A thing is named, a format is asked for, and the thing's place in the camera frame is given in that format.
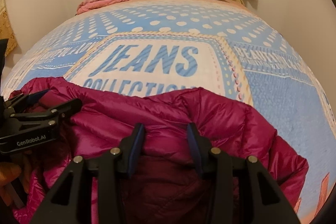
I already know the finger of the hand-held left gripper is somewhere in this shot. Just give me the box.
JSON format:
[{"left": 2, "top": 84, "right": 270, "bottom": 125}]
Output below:
[
  {"left": 10, "top": 98, "right": 82, "bottom": 123},
  {"left": 3, "top": 90, "right": 51, "bottom": 112}
]

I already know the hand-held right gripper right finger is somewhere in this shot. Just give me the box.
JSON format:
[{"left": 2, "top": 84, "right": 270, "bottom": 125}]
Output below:
[{"left": 186, "top": 123, "right": 301, "bottom": 224}]

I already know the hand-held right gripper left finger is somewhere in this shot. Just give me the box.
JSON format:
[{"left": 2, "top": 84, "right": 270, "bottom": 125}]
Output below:
[{"left": 29, "top": 123, "right": 146, "bottom": 224}]

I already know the magenta puffer jacket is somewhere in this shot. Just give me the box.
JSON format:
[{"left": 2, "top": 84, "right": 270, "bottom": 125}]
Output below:
[{"left": 8, "top": 76, "right": 309, "bottom": 224}]

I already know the person's left hand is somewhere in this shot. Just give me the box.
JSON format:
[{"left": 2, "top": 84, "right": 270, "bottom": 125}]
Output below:
[{"left": 0, "top": 161, "right": 22, "bottom": 189}]

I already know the beige patterned side curtain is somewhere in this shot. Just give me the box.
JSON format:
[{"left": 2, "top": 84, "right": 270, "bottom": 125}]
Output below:
[{"left": 0, "top": 0, "right": 18, "bottom": 57}]

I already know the bed with pink blue cover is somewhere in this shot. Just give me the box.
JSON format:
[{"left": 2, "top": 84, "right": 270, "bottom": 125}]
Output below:
[{"left": 0, "top": 0, "right": 336, "bottom": 224}]

